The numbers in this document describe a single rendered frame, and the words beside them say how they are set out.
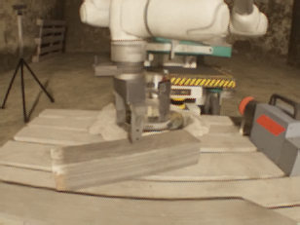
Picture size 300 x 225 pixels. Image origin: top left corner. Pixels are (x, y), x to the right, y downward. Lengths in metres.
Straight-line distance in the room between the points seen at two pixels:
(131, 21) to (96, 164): 0.36
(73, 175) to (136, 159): 0.18
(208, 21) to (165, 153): 0.39
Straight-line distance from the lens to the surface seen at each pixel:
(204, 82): 1.25
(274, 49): 6.56
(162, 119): 0.93
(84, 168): 0.62
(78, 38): 6.02
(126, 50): 0.55
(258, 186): 0.74
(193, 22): 0.46
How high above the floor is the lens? 0.56
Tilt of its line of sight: 20 degrees down
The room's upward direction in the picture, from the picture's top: 2 degrees clockwise
